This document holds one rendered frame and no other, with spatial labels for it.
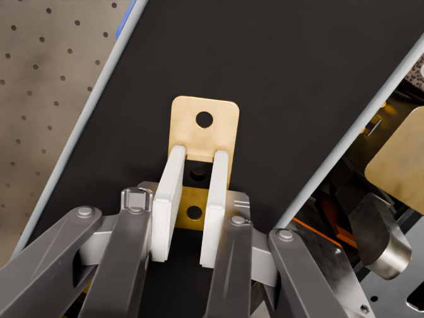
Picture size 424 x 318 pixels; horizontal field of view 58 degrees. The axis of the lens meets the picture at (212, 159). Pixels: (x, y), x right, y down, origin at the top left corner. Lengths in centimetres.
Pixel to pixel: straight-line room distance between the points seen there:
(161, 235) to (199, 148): 7
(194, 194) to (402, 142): 18
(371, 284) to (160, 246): 37
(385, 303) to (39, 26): 67
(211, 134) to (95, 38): 51
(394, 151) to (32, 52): 61
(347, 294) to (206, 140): 22
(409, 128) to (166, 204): 23
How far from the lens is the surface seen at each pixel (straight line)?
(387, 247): 35
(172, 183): 17
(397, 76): 23
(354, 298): 39
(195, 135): 22
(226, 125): 22
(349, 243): 63
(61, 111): 76
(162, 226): 16
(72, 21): 72
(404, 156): 34
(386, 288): 51
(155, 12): 22
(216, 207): 16
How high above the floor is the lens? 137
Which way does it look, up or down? 69 degrees down
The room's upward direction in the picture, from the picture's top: 173 degrees counter-clockwise
